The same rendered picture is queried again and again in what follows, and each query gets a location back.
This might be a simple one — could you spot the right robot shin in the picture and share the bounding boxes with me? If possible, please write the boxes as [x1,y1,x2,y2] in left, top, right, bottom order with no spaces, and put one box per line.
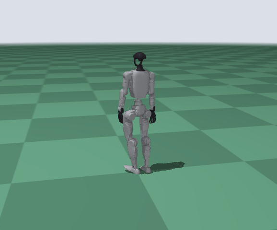
[142,137,150,168]

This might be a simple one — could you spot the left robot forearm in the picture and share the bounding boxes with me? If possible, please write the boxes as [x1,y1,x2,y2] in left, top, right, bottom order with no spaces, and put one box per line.
[118,90,126,111]

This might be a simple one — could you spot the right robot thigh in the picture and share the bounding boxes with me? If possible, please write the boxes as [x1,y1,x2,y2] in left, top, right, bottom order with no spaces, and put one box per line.
[139,109,151,145]

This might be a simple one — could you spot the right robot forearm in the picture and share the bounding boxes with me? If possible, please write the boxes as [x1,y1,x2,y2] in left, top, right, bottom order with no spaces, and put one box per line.
[149,93,155,110]

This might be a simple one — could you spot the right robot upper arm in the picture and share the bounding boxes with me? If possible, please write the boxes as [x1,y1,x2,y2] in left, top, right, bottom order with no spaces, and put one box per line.
[147,71,155,95]

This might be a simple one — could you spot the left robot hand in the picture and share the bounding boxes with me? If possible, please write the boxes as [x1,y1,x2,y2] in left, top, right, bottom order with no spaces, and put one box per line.
[118,108,124,123]

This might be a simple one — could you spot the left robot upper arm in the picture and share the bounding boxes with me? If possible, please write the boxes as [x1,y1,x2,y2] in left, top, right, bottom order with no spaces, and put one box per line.
[122,71,133,95]

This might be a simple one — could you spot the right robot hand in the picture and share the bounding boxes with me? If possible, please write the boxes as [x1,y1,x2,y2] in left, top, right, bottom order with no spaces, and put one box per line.
[149,106,156,124]

